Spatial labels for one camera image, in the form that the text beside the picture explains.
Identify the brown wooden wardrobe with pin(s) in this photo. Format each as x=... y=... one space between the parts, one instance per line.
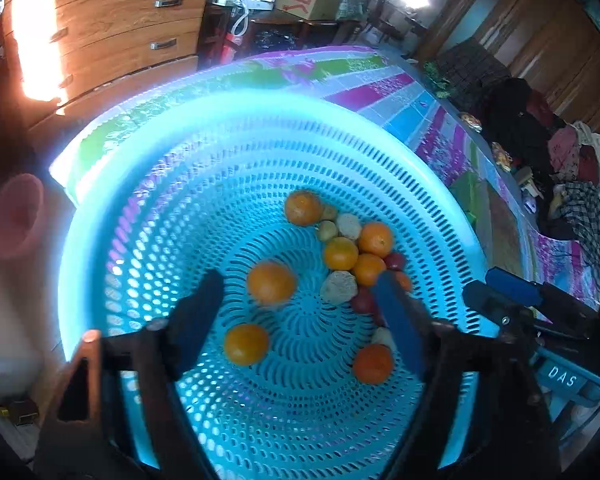
x=555 y=35

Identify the pile of clothes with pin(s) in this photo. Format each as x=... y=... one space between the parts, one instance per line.
x=530 y=120

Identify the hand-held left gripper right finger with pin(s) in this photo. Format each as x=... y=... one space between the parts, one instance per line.
x=400 y=320

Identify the large single orange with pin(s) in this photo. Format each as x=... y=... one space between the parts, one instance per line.
x=271 y=282

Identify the plaid shirt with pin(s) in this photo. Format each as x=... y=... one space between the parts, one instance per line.
x=585 y=210

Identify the pale beige cut chunk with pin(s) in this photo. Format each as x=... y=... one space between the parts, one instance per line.
x=382 y=337
x=338 y=287
x=348 y=225

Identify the yellow snack packet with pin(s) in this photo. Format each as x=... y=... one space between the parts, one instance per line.
x=472 y=121
x=502 y=155

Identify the pile of oranges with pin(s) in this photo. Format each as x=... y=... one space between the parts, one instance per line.
x=341 y=253

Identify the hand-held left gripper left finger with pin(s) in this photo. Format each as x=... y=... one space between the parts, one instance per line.
x=200 y=310

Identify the red fire extinguisher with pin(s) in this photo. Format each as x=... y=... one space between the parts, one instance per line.
x=228 y=47

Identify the green leafy cloth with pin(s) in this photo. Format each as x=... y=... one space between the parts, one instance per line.
x=437 y=77

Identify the blue perforated plastic basket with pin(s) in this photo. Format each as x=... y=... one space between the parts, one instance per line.
x=290 y=400

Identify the wooden chest of drawers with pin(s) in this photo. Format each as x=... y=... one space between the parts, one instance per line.
x=120 y=25

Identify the pink bowl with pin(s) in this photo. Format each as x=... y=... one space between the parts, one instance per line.
x=15 y=215

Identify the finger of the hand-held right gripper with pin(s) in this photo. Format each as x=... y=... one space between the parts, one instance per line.
x=512 y=285
x=485 y=302

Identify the small white box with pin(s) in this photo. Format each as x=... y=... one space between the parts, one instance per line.
x=527 y=187

